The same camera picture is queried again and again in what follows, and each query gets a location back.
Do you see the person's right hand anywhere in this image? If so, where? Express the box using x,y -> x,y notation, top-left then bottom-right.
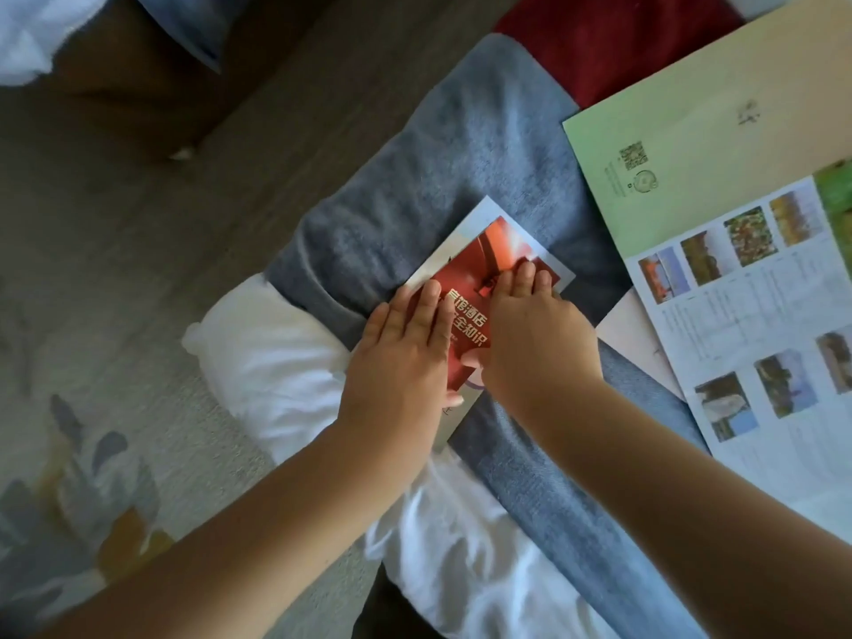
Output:
460,261 -> 604,427

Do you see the person's left hand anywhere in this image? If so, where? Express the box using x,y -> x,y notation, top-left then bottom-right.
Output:
335,279 -> 465,454

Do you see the red cover brochure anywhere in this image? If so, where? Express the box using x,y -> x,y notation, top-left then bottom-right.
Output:
409,216 -> 562,393

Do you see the purple crab picture brochure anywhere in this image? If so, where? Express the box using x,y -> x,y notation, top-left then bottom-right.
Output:
404,195 -> 576,454

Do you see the pale green leaflet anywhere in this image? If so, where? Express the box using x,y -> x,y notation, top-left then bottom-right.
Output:
562,0 -> 852,547

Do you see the person's left forearm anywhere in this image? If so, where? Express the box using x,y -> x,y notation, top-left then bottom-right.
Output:
39,418 -> 434,639

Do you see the person's right forearm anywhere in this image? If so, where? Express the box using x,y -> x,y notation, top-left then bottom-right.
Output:
525,378 -> 852,639

